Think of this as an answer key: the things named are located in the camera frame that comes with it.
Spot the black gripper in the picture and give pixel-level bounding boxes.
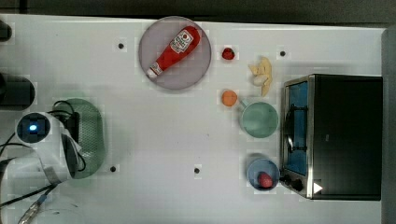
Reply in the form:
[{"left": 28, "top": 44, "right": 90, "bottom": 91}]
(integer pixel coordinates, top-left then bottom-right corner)
[{"left": 64, "top": 112, "right": 79, "bottom": 142}]

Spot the green oval strainer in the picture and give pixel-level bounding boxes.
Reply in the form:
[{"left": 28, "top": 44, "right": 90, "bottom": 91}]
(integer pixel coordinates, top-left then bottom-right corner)
[{"left": 51, "top": 97, "right": 106, "bottom": 180}]

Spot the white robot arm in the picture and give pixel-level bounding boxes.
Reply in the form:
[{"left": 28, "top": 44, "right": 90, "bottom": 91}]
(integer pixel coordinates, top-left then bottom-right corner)
[{"left": 1, "top": 112, "right": 85, "bottom": 224}]

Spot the black utensil holder cup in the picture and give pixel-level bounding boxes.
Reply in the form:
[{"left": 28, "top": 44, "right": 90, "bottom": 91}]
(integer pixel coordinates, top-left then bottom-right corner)
[{"left": 0, "top": 74, "right": 35, "bottom": 111}]

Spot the small black cylinder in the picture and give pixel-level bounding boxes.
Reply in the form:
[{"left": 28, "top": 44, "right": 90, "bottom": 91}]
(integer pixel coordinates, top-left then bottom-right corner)
[{"left": 0, "top": 21, "right": 12, "bottom": 42}]

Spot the grey round plate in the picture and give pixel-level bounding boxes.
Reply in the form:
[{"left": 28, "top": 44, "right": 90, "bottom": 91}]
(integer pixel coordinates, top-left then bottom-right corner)
[{"left": 138, "top": 16, "right": 212, "bottom": 91}]

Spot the red ketchup bottle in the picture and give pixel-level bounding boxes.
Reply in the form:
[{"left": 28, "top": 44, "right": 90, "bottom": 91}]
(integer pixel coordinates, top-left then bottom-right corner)
[{"left": 146, "top": 26, "right": 201, "bottom": 79}]

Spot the orange toy fruit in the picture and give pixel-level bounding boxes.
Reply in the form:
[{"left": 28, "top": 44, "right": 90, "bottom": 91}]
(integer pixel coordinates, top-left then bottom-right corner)
[{"left": 221, "top": 90, "right": 238, "bottom": 107}]

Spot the red toy strawberry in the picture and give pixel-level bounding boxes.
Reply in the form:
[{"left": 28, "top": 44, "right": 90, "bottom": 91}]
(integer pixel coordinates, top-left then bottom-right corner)
[{"left": 221, "top": 48, "right": 235, "bottom": 61}]

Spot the green mug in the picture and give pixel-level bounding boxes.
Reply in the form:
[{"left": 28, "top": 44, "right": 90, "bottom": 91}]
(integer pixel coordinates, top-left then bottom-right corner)
[{"left": 239, "top": 99, "right": 278, "bottom": 138}]

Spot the blue bowl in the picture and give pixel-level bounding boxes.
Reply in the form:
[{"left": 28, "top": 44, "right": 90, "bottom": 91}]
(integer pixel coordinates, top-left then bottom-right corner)
[{"left": 247, "top": 159, "right": 280, "bottom": 191}]

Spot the yellow peeled toy banana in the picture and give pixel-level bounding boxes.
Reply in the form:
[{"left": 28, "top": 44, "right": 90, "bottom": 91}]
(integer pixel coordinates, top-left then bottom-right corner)
[{"left": 248, "top": 57, "right": 273, "bottom": 97}]

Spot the red fruit in bowl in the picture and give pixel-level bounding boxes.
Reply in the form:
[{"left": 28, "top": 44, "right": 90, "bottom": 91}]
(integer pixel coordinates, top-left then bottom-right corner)
[{"left": 258, "top": 172, "right": 273, "bottom": 189}]

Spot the black toaster oven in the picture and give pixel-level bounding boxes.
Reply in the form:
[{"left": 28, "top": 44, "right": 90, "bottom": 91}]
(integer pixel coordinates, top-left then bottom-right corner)
[{"left": 280, "top": 74, "right": 383, "bottom": 201}]

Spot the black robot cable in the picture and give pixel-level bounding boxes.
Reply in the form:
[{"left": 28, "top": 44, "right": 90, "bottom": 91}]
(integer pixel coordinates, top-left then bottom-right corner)
[{"left": 0, "top": 100, "right": 87, "bottom": 209}]

